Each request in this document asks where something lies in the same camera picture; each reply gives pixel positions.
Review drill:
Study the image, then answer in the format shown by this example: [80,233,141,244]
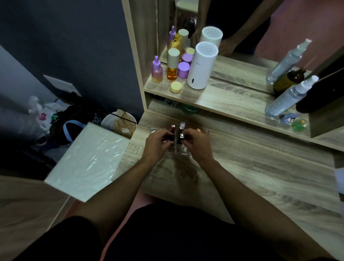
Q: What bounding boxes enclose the person's left hand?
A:
[142,128,175,163]

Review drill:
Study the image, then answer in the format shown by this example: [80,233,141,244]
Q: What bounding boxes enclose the person's right hand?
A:
[180,128,216,166]

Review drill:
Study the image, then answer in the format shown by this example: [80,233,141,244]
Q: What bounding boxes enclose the person's right forearm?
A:
[198,159,335,261]

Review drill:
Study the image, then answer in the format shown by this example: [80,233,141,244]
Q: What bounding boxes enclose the person's left forearm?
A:
[68,157,160,242]

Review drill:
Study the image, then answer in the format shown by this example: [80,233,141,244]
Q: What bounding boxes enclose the clear acrylic makeup organizer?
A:
[150,126,210,156]

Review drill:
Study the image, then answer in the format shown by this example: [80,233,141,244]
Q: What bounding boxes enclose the green lidded container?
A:
[181,103,200,115]

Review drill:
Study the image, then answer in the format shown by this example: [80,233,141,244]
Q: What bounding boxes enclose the white bowl with scraps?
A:
[101,110,138,139]

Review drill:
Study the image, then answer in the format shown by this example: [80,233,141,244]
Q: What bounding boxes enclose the wooden vanity shelf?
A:
[121,0,344,153]

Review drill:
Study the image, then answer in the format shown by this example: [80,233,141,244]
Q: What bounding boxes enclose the purple dropper bottle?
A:
[151,56,163,83]

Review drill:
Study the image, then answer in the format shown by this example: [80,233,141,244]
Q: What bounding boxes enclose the purple cosmetic jar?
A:
[177,62,190,79]

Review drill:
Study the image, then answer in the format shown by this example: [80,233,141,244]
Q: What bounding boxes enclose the pink stool seat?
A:
[100,191,159,261]

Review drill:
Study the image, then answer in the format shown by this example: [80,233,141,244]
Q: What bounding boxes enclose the orange bottle with beige cap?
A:
[167,48,180,80]

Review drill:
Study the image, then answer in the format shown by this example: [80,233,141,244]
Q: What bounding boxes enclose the white cylindrical humidifier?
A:
[187,41,219,90]

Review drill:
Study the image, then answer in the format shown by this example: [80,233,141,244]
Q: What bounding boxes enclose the white flat box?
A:
[44,122,132,203]

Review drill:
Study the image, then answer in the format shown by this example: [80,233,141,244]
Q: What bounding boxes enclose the black shorts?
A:
[12,198,338,261]

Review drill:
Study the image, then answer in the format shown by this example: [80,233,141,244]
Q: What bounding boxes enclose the blue toy figure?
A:
[281,112,299,124]

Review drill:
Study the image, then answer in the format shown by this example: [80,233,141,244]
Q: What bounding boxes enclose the clear spray bottle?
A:
[265,75,319,117]

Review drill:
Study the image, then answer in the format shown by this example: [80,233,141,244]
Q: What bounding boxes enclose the green toy figure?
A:
[292,118,307,132]

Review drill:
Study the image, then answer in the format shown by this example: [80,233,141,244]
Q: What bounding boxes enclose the white paper sheet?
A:
[43,75,82,97]

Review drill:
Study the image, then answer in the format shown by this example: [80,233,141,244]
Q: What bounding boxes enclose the amber reed diffuser bottle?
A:
[273,68,307,97]

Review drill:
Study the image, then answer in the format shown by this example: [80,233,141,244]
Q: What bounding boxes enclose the white plastic bag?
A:
[25,95,70,135]

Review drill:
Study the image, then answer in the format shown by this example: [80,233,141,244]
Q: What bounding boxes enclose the wooden box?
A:
[309,101,344,139]

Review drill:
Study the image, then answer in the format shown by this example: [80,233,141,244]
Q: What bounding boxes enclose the black rounded object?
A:
[296,54,344,114]

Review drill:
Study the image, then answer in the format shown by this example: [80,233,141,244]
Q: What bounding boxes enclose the black bag with blue handle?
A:
[49,103,104,147]

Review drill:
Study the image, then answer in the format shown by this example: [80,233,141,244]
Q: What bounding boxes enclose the wall mirror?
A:
[157,0,344,95]

